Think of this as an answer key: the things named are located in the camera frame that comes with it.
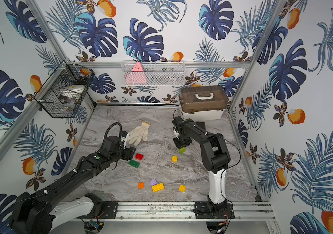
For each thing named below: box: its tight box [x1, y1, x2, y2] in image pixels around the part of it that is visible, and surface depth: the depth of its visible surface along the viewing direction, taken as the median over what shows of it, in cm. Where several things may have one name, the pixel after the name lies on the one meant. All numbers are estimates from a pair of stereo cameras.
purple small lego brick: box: [149, 178, 158, 187], surface depth 84 cm
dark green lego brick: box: [128, 159, 141, 169], surface depth 92 cm
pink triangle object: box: [124, 61, 147, 86], surface depth 92 cm
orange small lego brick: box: [137, 182, 145, 189], surface depth 85 cm
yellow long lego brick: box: [151, 182, 166, 193], surface depth 83 cm
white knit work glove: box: [127, 121, 151, 146], surface depth 108 cm
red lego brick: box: [135, 153, 145, 161], surface depth 94 cm
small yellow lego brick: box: [171, 155, 179, 163], surface depth 94 cm
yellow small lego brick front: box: [178, 184, 187, 193], surface depth 83 cm
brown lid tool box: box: [179, 85, 229, 122], surface depth 103 cm
